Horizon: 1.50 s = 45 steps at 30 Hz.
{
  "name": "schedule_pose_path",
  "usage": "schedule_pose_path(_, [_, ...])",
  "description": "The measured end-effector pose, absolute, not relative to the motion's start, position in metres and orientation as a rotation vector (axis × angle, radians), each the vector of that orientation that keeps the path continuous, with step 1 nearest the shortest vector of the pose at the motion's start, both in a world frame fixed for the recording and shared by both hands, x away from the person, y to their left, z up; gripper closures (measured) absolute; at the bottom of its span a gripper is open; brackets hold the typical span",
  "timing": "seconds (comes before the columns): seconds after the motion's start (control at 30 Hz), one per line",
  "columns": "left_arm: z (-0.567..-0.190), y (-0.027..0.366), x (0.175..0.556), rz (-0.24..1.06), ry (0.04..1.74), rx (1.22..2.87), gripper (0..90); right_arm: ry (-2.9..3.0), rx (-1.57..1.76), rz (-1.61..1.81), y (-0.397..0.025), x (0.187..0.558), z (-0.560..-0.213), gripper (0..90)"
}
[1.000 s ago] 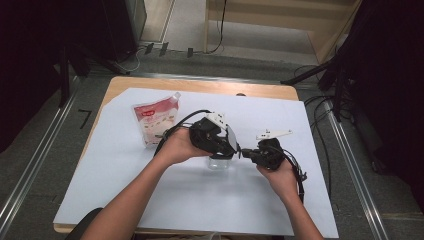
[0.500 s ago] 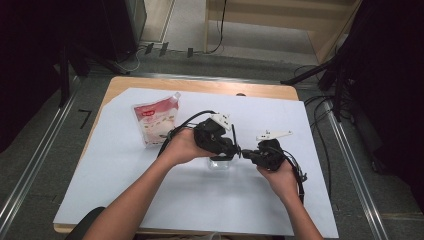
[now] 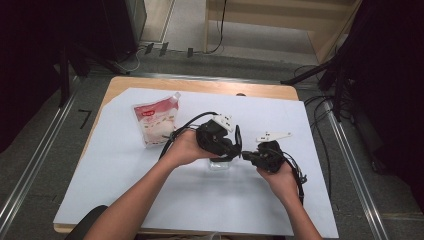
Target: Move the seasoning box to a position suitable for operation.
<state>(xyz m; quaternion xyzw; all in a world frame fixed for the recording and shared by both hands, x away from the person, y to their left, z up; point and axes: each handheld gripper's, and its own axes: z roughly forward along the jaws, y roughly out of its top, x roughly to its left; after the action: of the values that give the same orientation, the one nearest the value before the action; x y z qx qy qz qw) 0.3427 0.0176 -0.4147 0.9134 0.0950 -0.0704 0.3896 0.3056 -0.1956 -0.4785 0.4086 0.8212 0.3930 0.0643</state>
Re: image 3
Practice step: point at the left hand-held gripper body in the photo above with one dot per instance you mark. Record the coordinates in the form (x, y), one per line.
(213, 136)

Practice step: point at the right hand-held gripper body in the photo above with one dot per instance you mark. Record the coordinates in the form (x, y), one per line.
(268, 156)

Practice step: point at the clear container with black lid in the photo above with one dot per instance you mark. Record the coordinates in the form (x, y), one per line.
(220, 164)

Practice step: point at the red and white sugar pouch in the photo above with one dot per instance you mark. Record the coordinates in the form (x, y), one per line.
(156, 123)

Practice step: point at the person's left hand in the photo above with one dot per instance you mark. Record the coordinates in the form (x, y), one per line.
(186, 148)

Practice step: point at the person's right hand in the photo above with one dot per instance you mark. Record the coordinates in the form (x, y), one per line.
(283, 183)

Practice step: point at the white table cover sheet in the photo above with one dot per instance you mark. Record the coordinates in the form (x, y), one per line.
(166, 193)

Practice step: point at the black metal stand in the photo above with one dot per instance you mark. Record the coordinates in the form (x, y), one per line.
(64, 76)
(338, 90)

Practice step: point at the wooden shelf unit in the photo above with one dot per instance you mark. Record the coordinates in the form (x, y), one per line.
(266, 23)

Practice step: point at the grey cabinet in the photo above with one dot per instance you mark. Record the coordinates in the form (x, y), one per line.
(137, 16)

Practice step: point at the black curtain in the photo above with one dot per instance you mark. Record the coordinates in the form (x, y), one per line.
(30, 50)
(393, 83)

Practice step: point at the small black floor bracket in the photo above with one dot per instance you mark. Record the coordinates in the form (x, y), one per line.
(190, 52)
(149, 48)
(164, 49)

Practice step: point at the metal floor rail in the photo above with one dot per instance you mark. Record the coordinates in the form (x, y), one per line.
(356, 173)
(33, 166)

